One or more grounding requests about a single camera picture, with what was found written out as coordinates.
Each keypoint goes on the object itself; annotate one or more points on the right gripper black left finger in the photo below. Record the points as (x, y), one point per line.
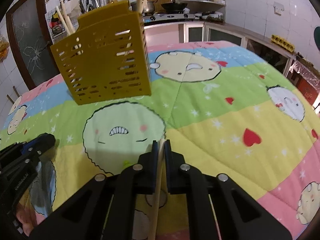
(106, 207)

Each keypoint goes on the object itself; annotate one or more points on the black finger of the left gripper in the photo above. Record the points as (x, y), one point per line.
(18, 166)

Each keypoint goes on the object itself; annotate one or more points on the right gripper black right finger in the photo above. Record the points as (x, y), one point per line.
(217, 207)

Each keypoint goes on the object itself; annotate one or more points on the colourful cartoon quilt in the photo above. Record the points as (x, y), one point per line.
(223, 107)

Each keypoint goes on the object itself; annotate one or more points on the yellow perforated utensil holder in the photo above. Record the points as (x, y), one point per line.
(106, 58)

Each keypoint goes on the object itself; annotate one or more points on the yellow egg tray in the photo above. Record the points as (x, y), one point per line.
(283, 43)

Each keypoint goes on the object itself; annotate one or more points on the gas stove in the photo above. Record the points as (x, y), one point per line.
(167, 18)

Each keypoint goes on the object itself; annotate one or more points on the steel cooking pot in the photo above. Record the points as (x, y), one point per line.
(149, 8)

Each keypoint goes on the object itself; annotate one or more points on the black wok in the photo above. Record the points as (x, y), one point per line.
(174, 7)

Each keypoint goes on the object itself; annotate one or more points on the green bear-handled utensil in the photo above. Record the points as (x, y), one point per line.
(126, 164)

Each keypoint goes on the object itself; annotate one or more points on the green round wall hanger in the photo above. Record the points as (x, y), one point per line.
(316, 36)

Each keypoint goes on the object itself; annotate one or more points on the wall socket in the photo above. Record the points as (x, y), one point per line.
(278, 8)

